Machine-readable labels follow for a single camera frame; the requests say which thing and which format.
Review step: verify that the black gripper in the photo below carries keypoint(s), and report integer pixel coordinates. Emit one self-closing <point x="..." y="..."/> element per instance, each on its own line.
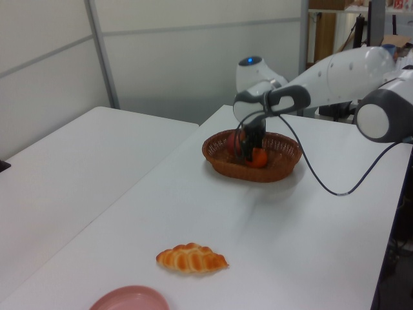
<point x="255" y="129"/>

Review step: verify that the toy orange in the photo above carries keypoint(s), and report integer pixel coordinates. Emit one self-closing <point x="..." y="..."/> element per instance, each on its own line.
<point x="259" y="159"/>

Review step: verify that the red toy apple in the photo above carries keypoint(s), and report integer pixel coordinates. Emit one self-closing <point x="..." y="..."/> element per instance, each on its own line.
<point x="231" y="143"/>

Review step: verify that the braided toy bread loaf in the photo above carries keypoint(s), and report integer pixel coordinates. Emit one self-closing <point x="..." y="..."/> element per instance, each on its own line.
<point x="190" y="258"/>

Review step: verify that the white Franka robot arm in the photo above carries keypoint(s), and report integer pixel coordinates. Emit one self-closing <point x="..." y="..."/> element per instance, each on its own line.
<point x="342" y="74"/>

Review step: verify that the brown woven basket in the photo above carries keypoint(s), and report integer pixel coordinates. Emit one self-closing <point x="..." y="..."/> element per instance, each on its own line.
<point x="277" y="168"/>

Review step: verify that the pink plate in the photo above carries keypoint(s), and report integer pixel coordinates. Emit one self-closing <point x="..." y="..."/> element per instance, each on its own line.
<point x="129" y="298"/>

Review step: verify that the brown cardboard panel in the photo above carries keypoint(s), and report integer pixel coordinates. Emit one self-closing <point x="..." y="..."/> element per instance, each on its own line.
<point x="325" y="37"/>

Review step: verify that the blue cup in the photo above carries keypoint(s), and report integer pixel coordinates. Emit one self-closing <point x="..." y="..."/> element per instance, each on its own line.
<point x="389" y="47"/>

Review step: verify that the black monitor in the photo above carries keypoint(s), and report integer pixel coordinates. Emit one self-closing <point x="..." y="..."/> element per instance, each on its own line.
<point x="376" y="22"/>

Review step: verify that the open cardboard box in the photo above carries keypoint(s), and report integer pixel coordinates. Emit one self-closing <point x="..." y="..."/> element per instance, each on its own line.
<point x="400" y="41"/>

